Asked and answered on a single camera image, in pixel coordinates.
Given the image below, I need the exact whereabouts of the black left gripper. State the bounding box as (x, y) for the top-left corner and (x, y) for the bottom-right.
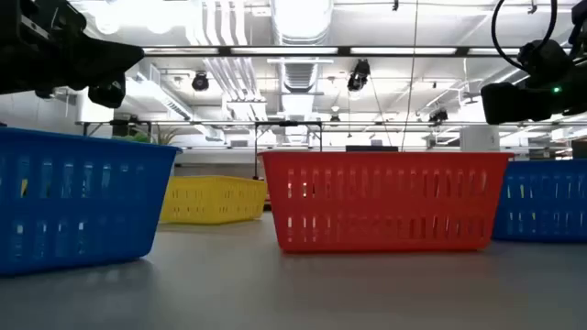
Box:
(36, 0), (146, 110)

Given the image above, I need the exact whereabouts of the blue slotted plastic basket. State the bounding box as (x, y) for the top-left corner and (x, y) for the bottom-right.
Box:
(492, 159), (587, 244)
(0, 126), (181, 277)

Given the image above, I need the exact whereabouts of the red slotted plastic basket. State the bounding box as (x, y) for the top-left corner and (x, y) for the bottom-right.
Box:
(258, 150), (515, 255)

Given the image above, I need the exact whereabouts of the white pillar cabinet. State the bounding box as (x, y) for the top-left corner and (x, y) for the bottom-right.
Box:
(460, 125), (501, 153)

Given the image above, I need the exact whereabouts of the dark flat monitor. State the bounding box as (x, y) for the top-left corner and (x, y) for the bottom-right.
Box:
(344, 145), (399, 153)

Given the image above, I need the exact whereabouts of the long ceiling light bar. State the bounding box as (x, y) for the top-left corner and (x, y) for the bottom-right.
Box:
(141, 44), (574, 58)

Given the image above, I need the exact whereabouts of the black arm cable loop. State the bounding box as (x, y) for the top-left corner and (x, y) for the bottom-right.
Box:
(491, 0), (559, 73)

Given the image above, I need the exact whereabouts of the thin hanging black cable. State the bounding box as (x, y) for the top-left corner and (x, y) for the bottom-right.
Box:
(400, 0), (420, 152)

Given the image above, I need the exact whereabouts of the silver ventilation duct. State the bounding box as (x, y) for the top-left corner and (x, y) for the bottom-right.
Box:
(269, 0), (335, 47)

